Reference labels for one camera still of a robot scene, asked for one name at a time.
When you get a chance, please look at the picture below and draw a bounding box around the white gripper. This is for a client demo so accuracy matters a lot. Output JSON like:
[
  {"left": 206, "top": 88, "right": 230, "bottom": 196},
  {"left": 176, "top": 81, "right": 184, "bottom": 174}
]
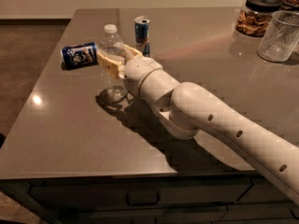
[{"left": 96, "top": 45, "right": 163, "bottom": 96}]

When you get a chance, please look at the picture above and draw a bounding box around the clear plastic water bottle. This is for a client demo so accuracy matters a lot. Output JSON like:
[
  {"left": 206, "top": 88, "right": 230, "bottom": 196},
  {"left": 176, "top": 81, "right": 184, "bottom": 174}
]
[{"left": 99, "top": 24, "right": 127, "bottom": 102}]

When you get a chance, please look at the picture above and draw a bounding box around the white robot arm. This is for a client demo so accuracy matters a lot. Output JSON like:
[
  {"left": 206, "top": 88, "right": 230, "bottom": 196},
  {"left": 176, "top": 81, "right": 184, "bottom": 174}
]
[{"left": 96, "top": 44, "right": 299, "bottom": 204}]

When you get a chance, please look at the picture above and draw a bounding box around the slim blue silver can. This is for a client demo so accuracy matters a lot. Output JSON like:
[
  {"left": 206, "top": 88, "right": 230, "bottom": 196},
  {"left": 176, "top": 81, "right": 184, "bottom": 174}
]
[{"left": 135, "top": 15, "right": 150, "bottom": 57}]

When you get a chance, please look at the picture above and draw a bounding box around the blue soda can lying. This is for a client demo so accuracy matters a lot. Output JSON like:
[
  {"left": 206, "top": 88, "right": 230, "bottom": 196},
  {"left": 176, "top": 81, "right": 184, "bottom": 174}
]
[{"left": 61, "top": 42, "right": 97, "bottom": 69}]

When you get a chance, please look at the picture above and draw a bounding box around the glass jar with black lid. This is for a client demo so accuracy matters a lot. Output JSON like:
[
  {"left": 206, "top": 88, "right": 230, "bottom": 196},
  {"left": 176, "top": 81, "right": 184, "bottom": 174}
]
[{"left": 235, "top": 0, "right": 282, "bottom": 37}]

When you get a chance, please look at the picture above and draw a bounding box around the clear plastic cup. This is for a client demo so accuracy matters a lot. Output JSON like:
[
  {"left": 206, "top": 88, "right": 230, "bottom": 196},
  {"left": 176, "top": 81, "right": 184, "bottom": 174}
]
[{"left": 257, "top": 11, "right": 299, "bottom": 63}]

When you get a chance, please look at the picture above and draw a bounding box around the dark drawer handle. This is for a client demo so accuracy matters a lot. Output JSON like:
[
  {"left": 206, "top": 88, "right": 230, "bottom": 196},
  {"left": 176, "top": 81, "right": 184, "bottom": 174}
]
[{"left": 125, "top": 191, "right": 161, "bottom": 206}]

